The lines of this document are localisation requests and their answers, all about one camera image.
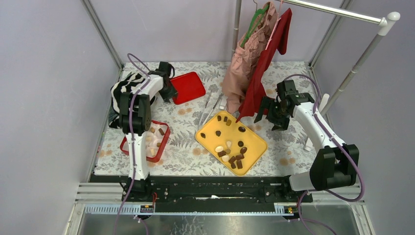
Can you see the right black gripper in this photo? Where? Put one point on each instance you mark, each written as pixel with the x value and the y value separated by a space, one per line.
pixel 279 124

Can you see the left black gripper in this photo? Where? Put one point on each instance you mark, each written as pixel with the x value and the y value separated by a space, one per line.
pixel 171 93

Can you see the red box lid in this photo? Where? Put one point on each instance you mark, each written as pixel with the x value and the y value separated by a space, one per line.
pixel 189 87

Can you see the red box with liner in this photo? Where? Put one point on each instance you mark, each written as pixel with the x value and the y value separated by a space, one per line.
pixel 147 145

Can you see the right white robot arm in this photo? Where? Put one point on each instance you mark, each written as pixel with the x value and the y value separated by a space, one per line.
pixel 335 163

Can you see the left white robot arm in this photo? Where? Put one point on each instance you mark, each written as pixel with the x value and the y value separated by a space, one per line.
pixel 137 172

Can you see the dark oval chocolate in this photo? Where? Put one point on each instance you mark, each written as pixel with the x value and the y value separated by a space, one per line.
pixel 242 129

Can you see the zebra striped cloth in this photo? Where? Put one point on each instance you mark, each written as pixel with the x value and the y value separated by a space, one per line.
pixel 131 98

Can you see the pink hanging garment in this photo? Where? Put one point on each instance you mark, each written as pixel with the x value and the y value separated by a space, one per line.
pixel 244 61

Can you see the yellow tray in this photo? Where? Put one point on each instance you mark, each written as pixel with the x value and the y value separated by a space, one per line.
pixel 238 151

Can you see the green hanger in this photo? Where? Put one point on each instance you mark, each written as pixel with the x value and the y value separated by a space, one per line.
pixel 256 20

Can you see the metal clothes rack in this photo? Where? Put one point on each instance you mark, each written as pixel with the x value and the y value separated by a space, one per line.
pixel 374 112

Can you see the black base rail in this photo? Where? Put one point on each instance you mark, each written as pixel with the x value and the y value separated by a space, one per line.
pixel 205 194

